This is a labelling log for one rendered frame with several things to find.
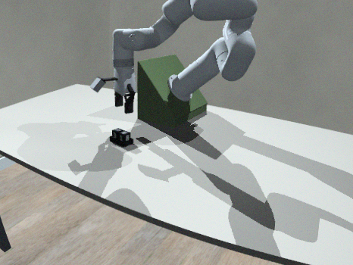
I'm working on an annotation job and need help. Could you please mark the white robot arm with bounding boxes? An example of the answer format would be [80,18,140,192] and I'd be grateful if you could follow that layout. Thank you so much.
[113,0,258,101]

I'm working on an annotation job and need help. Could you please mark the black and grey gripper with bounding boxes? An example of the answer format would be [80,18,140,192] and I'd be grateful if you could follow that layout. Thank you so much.
[113,65,136,114]

